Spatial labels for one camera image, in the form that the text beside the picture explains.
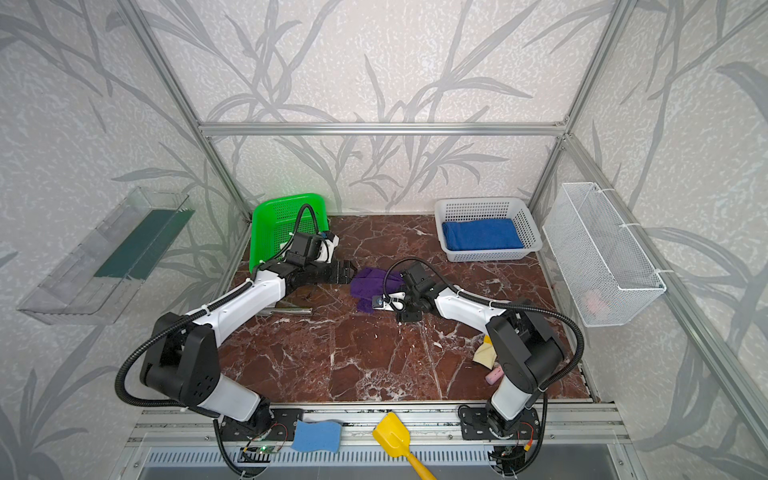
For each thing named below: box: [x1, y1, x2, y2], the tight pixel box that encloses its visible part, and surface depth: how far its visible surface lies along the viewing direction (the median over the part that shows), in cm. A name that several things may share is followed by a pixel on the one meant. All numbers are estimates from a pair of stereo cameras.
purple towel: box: [350, 267, 395, 313], surface depth 96 cm
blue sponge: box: [291, 420, 342, 453], surface depth 72 cm
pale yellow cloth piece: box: [473, 334, 497, 370], surface depth 85 cm
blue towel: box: [442, 218, 525, 251], surface depth 114 cm
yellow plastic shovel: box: [372, 412, 436, 480], surface depth 72 cm
